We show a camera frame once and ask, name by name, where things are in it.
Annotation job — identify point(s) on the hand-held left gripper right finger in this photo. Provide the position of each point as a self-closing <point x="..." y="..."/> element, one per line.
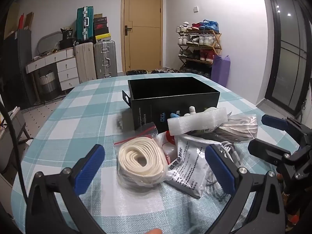
<point x="219" y="169"/>

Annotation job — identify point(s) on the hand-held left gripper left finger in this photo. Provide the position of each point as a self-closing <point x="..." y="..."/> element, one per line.
<point x="89" y="168"/>

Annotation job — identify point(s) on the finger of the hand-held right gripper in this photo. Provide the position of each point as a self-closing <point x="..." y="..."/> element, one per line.
<point x="274" y="122"/>
<point x="265" y="150"/>

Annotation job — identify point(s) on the green white medicine packet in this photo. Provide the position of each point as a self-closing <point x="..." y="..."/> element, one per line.
<point x="189" y="168"/>

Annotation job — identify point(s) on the white foam block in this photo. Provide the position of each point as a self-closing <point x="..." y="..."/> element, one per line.
<point x="197" y="123"/>

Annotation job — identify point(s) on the black cardboard box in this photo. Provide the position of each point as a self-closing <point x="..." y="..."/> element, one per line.
<point x="156" y="107"/>

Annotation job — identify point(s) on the person's left hand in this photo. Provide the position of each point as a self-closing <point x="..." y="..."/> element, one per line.
<point x="153" y="231"/>

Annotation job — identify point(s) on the zip bag of white lace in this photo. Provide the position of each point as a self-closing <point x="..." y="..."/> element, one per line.
<point x="139" y="158"/>

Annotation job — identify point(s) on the red white bagged item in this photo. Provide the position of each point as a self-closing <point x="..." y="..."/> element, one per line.
<point x="169" y="141"/>

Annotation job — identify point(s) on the black framed glass door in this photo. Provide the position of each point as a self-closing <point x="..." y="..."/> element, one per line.
<point x="287" y="53"/>

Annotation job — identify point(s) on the purple bag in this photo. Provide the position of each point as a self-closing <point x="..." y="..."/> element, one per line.
<point x="220" y="70"/>

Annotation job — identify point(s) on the white dresser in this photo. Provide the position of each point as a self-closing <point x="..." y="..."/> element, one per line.
<point x="65" y="67"/>

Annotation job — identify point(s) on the beige suitcase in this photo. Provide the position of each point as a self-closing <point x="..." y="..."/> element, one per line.
<point x="84" y="62"/>

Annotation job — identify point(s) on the silver suitcase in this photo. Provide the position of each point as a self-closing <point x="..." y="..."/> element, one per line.
<point x="105" y="58"/>

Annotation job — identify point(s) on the wooden shoe rack with shoes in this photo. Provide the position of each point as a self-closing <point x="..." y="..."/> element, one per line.
<point x="197" y="40"/>

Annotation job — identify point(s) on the shoes on floor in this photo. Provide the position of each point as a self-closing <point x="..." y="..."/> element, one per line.
<point x="156" y="71"/>

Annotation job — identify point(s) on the black cabinet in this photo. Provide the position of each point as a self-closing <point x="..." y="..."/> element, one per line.
<point x="17" y="65"/>

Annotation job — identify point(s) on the yellow white box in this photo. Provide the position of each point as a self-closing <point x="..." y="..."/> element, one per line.
<point x="103" y="37"/>

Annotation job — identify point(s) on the oval mirror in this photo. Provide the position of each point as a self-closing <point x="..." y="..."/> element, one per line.
<point x="50" y="41"/>

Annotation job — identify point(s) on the black paper bag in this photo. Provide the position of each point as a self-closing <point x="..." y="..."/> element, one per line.
<point x="66" y="35"/>

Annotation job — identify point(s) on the red black shoe box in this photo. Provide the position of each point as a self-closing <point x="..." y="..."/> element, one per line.
<point x="101" y="26"/>

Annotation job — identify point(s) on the teal suitcase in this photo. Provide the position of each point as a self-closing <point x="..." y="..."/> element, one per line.
<point x="85" y="24"/>

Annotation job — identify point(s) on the wooden door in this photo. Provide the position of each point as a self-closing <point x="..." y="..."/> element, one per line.
<point x="142" y="26"/>

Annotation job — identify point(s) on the brown cardboard box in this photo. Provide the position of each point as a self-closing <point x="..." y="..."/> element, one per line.
<point x="100" y="16"/>

